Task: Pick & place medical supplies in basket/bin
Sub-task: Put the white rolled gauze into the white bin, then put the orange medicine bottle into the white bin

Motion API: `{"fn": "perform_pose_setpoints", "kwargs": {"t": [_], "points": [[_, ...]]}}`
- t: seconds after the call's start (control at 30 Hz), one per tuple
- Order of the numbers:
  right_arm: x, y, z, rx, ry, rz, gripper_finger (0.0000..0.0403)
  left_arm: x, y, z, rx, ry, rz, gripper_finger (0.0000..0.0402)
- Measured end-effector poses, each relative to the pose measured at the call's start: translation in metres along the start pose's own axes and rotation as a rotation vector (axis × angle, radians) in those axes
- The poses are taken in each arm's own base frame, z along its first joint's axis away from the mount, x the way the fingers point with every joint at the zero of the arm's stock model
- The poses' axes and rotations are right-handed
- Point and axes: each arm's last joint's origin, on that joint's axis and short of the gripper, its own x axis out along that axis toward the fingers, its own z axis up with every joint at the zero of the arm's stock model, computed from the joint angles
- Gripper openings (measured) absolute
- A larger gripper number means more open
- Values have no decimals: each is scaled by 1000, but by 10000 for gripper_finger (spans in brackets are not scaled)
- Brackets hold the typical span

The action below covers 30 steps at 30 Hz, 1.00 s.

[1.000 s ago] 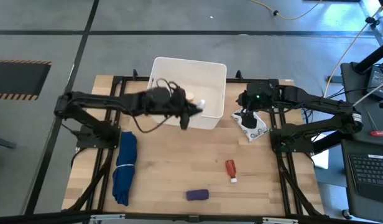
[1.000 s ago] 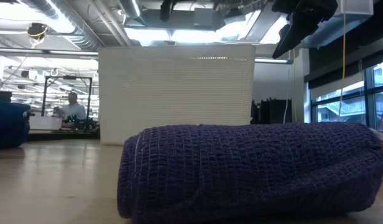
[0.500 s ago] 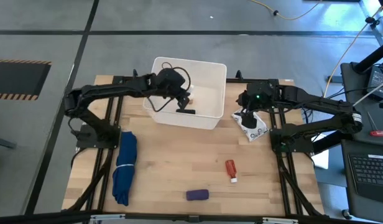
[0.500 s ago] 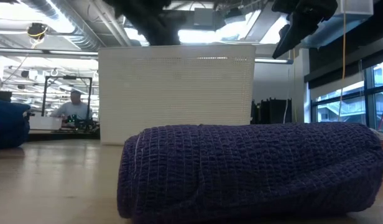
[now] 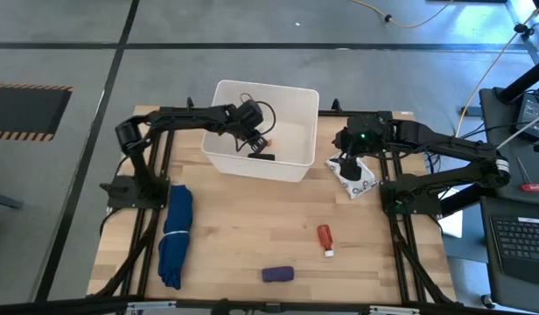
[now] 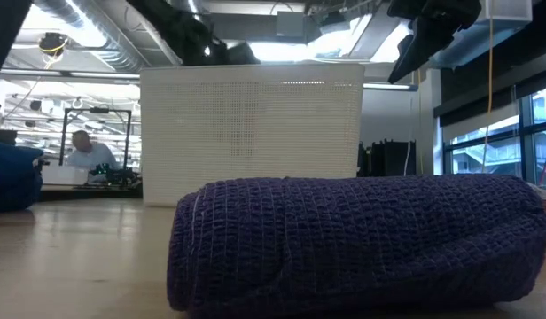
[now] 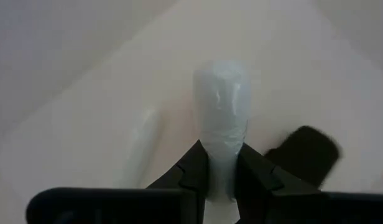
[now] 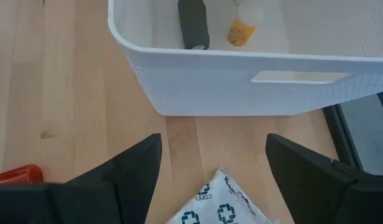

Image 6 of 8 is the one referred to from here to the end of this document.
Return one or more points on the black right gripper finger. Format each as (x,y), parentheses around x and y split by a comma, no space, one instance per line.
(426,49)
(406,46)

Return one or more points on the purple elastic bandage roll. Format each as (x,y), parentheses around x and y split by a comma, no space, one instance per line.
(353,243)

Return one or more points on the white perforated plastic basket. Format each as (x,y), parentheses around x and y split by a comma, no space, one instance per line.
(251,133)

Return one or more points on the black equipment rack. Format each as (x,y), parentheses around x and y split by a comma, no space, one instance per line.
(388,159)

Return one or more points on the person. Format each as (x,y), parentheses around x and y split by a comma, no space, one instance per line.
(93,155)

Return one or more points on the white background desk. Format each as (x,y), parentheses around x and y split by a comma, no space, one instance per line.
(62,175)

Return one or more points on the blue folded cloth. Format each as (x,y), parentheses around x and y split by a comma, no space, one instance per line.
(11,177)

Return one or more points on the silver ventilation duct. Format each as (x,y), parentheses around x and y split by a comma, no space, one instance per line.
(113,40)

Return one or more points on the black metal stand frame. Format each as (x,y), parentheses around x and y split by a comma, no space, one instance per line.
(64,137)

